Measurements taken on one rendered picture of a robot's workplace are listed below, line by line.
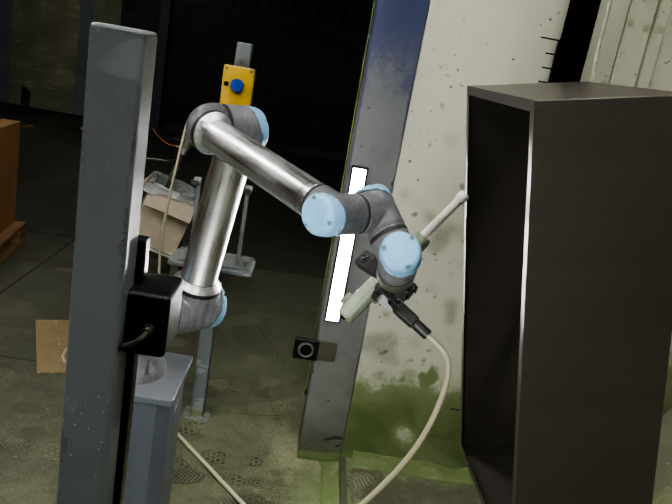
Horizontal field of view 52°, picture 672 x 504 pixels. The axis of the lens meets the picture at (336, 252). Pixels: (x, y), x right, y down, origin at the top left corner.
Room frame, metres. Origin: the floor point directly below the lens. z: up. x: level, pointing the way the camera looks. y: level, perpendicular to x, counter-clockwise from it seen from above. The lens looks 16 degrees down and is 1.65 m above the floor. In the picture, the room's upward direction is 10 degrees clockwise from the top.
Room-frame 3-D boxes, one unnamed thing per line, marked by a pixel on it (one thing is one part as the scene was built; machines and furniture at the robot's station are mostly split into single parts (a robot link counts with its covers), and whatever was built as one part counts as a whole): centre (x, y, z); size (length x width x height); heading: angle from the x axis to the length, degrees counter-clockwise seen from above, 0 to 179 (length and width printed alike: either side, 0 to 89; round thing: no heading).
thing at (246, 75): (2.71, 0.49, 1.42); 0.12 x 0.06 x 0.26; 93
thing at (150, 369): (1.88, 0.54, 0.69); 0.19 x 0.19 x 0.10
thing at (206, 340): (2.77, 0.49, 0.82); 0.06 x 0.06 x 1.64; 3
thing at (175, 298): (0.68, 0.20, 1.35); 0.09 x 0.07 x 0.07; 93
